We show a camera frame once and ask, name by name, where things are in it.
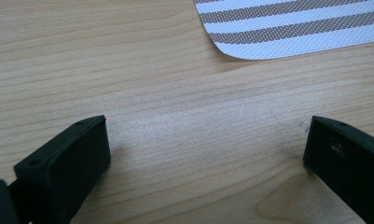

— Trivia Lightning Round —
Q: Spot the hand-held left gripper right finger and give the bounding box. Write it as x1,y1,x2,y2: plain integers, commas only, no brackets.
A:
302,115,374,224

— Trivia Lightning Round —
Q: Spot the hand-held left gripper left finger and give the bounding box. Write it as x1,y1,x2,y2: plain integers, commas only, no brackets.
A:
13,115,112,224

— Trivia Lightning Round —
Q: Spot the striped woven placemat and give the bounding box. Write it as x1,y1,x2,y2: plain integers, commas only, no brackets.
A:
193,0,374,61

